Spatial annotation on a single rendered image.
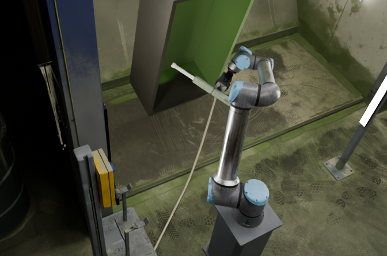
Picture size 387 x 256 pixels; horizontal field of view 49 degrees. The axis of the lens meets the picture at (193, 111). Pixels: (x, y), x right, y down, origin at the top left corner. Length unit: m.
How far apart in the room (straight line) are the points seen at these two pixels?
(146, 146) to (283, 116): 1.31
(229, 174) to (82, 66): 0.98
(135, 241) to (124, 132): 1.55
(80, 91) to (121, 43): 1.95
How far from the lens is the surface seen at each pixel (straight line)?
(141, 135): 3.67
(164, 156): 3.54
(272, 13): 4.73
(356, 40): 4.41
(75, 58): 1.91
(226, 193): 2.39
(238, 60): 2.70
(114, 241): 2.34
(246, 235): 2.58
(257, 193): 2.41
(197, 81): 2.87
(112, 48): 3.93
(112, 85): 4.00
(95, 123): 2.24
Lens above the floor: 2.91
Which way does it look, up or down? 48 degrees down
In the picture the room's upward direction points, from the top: 8 degrees clockwise
